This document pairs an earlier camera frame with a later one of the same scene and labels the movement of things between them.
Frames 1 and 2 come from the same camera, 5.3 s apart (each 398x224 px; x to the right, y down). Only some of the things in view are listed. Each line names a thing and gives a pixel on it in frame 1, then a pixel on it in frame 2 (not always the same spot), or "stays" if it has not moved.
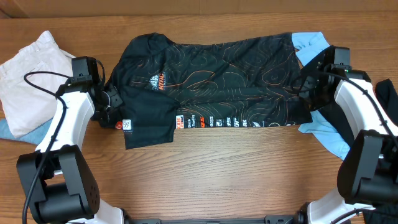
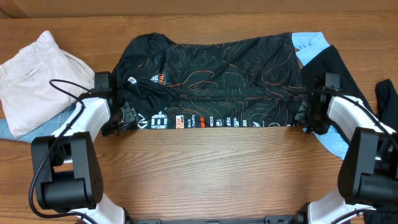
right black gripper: (305, 93) -> (299, 118)
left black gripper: (99, 115) -> (130, 117)
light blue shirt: (306, 45) stays
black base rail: (296, 218) stays
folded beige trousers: (26, 107) stays
